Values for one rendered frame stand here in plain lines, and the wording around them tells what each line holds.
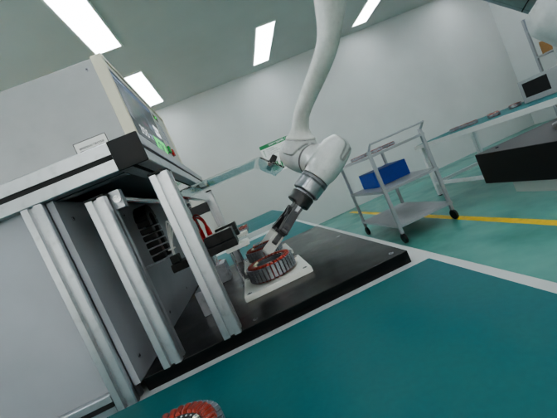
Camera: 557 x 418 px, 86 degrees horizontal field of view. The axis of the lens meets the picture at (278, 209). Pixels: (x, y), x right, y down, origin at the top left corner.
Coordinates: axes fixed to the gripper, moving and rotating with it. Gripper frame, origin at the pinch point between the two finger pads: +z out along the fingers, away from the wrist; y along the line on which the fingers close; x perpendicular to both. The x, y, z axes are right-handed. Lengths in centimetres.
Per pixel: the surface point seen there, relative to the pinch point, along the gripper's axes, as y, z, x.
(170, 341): -44.5, 17.5, 10.1
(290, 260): -27.8, -2.5, -1.9
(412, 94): 504, -409, -136
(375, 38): 504, -451, -4
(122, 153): -46, -2, 32
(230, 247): -27.7, 2.8, 10.3
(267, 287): -31.7, 4.5, -0.3
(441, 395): -70, -3, -8
